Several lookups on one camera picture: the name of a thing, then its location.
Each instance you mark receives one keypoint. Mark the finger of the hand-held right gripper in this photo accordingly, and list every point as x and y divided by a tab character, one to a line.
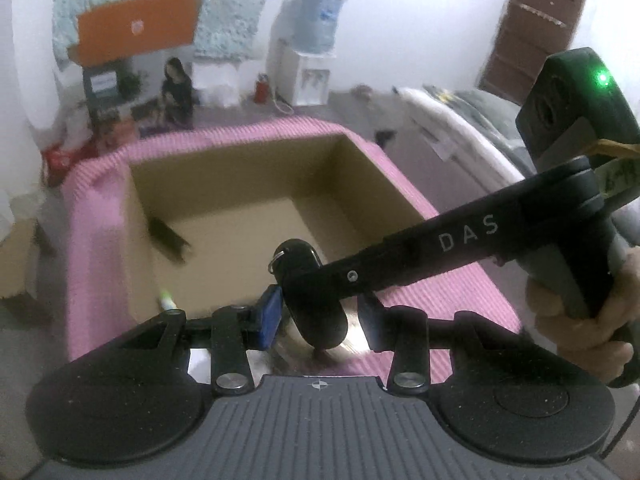
350	275

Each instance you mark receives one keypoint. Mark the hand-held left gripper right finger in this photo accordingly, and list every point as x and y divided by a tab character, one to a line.
373	321

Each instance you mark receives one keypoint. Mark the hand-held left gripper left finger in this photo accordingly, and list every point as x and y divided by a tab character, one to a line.
270	316

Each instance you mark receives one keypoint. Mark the black oval case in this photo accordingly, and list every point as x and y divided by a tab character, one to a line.
317	322

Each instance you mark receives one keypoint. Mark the person's right hand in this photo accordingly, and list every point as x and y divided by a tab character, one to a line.
575	337

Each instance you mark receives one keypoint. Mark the yellow paper tag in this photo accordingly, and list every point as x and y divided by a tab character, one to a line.
617	152

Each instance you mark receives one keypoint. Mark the grey blanket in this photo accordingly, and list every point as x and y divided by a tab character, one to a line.
500	115

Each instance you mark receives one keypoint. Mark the pink ribbed mat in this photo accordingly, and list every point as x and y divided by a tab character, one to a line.
450	292

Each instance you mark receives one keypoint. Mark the white quilt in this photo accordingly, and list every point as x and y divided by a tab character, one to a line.
465	135

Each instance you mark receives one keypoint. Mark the small green white tube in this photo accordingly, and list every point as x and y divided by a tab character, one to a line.
167	301

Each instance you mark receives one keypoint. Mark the brown door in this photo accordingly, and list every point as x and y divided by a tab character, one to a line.
537	25

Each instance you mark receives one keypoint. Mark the black rectangular object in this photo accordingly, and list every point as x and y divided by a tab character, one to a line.
169	239

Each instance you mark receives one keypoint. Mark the white water dispenser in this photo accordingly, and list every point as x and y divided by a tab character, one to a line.
300	77

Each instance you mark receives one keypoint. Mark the small red bottle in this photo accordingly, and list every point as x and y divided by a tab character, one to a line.
261	89

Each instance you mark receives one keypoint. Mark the standing poster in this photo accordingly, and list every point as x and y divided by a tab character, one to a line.
177	92

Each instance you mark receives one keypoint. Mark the small brown cardboard box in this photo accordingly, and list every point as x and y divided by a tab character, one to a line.
17	260

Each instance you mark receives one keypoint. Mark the red bag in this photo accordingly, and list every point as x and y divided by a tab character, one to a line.
62	160

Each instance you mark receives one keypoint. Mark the blue water bottle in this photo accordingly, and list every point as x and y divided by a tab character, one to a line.
317	15

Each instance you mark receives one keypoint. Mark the dark box with label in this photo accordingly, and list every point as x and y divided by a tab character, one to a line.
102	87

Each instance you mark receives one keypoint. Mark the orange cardboard box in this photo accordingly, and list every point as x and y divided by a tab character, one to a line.
135	27

